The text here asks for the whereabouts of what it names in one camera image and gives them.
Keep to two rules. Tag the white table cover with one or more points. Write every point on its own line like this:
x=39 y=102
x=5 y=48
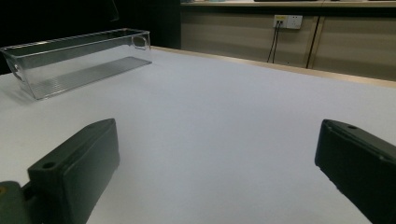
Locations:
x=202 y=124

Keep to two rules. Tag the white wall outlet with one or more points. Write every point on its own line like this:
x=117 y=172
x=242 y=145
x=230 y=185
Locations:
x=288 y=21

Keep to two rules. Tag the clear plastic bin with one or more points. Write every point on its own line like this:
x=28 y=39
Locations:
x=77 y=62

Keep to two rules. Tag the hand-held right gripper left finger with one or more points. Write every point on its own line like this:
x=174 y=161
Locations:
x=74 y=174

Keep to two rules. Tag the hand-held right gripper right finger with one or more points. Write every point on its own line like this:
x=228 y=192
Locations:
x=358 y=161

